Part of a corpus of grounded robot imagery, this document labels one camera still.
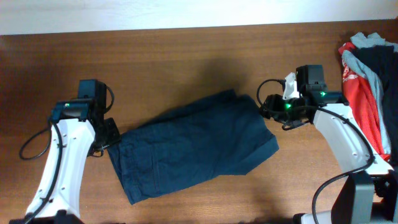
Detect navy blue shorts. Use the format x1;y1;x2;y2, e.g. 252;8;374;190
108;90;279;205

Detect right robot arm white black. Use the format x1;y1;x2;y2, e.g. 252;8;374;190
259;65;397;224

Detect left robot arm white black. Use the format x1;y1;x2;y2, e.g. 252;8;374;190
12;80;121;223

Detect red garment with white print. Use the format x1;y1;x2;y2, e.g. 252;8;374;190
338;42;391;161

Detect black garment in pile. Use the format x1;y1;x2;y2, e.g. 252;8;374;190
353;45;397;166

